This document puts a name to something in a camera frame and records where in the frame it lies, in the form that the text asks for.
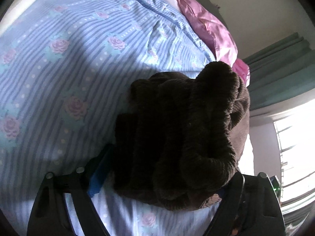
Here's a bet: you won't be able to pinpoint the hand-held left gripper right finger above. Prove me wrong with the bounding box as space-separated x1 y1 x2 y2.
209 171 286 236

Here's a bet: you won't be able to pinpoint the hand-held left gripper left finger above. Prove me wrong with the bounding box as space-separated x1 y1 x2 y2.
27 145 115 236

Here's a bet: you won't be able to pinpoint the brown corduroy pants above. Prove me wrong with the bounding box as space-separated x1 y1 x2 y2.
109 61 251 210

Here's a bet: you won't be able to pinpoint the barred window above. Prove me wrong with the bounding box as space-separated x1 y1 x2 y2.
273 103 315 210

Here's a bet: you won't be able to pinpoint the bed with blue floral sheet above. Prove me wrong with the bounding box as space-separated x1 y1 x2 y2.
0 0 255 236

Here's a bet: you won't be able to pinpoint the green curtain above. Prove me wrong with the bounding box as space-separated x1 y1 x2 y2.
242 33 315 112

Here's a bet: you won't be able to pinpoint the pink quilt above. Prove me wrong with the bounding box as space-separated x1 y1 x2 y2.
145 0 251 87

